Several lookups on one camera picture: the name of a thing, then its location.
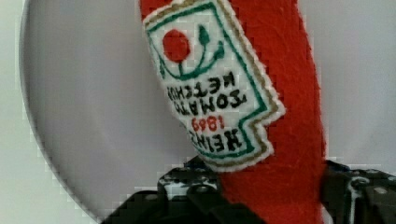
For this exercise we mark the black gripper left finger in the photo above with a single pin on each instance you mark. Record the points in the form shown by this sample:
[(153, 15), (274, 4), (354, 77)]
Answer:
[(190, 194)]

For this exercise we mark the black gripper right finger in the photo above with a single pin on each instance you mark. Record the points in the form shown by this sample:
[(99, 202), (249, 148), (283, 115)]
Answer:
[(357, 196)]

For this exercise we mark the red plush ketchup bottle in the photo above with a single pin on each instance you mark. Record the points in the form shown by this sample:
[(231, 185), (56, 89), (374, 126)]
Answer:
[(240, 78)]

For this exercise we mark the grey round plate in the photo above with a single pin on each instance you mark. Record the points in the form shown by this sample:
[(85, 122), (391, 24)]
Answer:
[(100, 117)]

